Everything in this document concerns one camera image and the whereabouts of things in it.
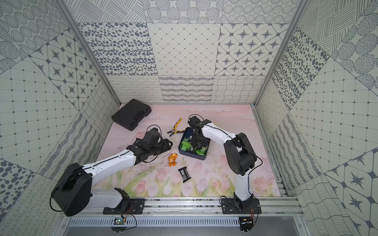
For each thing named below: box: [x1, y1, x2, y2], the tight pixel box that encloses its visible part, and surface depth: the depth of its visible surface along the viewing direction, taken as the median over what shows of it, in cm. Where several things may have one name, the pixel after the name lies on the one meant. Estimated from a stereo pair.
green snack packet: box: [180, 138, 192, 151], surface depth 94 cm
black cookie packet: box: [178, 166, 192, 183], surface depth 85 cm
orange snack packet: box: [167, 152, 178, 167], surface depth 91 cm
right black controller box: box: [238, 216, 253, 232], surface depth 73 cm
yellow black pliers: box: [167, 118, 185, 137], surface depth 105 cm
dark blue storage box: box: [178, 127, 211, 161], surface depth 92 cm
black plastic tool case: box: [111, 98, 153, 131], surface depth 111 cm
